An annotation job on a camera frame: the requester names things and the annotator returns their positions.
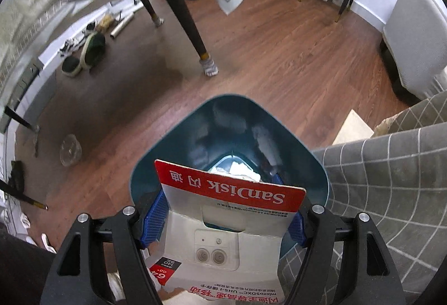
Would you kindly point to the silver tube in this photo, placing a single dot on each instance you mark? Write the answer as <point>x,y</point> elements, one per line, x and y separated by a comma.
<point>122,26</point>

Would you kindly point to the grey checked sofa cover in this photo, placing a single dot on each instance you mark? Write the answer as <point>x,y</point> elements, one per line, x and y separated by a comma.
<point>384,203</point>

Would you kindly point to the white paper ball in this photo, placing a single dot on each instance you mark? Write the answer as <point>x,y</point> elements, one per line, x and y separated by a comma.
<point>241,170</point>

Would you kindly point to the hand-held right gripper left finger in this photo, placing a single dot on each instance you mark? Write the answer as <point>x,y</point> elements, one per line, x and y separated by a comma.
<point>153,219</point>

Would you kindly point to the grey armchair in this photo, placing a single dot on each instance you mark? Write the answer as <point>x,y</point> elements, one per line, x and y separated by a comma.
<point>415,29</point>

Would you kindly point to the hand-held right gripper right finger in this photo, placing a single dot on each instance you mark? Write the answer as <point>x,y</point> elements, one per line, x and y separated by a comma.
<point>297,226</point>

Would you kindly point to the dark green slipper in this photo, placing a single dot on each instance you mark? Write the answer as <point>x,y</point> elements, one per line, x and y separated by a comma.
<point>93,50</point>
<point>71,67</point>

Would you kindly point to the clear plastic cup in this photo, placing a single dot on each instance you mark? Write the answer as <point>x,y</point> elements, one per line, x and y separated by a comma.
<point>71,149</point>

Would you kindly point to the teal trash bin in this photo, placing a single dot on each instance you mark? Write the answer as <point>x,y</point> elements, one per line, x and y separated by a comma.
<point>174,151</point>

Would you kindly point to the person's dark pants leg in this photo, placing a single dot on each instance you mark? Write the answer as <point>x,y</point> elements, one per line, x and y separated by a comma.
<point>21,270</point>

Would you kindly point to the black furniture leg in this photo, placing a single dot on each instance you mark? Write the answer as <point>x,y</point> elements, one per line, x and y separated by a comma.
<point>24,196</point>
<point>21,120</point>

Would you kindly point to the red and white card package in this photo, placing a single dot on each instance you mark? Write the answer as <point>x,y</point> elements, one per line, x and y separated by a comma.
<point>227,193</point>

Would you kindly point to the beige board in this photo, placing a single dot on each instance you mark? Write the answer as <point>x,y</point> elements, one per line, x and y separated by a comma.
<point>354,128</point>

